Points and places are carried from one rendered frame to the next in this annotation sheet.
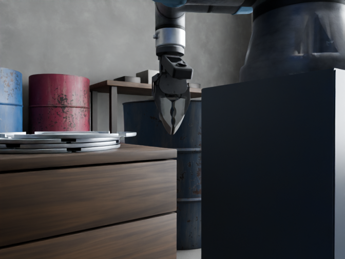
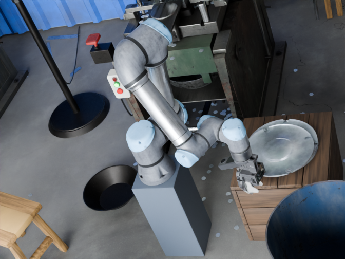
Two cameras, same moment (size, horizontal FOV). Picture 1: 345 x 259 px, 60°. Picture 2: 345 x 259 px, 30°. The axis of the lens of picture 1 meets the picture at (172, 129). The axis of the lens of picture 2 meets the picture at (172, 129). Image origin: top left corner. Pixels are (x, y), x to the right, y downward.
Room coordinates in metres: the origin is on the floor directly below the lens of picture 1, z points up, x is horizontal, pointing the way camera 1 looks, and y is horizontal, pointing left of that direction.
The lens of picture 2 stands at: (2.16, -0.92, 2.18)
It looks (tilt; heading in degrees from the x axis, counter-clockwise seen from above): 39 degrees down; 153
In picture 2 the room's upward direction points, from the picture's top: 23 degrees counter-clockwise
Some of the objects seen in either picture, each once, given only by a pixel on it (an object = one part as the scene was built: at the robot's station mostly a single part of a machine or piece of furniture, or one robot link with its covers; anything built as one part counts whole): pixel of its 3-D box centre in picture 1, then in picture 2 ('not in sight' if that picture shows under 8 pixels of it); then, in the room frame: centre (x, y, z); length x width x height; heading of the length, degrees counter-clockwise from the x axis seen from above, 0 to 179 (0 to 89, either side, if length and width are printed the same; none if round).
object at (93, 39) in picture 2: not in sight; (95, 44); (-0.22, 0.08, 0.72); 0.07 x 0.06 x 0.08; 125
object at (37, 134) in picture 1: (71, 134); (277, 149); (0.67, 0.23, 0.38); 0.29 x 0.29 x 0.01
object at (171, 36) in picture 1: (169, 41); (241, 150); (0.75, 0.01, 0.61); 0.08 x 0.08 x 0.05
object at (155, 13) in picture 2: not in sight; (166, 29); (0.02, 0.32, 0.72); 0.25 x 0.14 x 0.14; 125
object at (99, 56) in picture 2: not in sight; (107, 61); (-0.20, 0.09, 0.62); 0.10 x 0.06 x 0.20; 35
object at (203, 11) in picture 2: not in sight; (203, 11); (0.14, 0.46, 0.75); 0.03 x 0.03 x 0.10; 35
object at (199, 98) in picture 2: not in sight; (199, 74); (-0.09, 0.47, 0.31); 0.43 x 0.42 x 0.01; 35
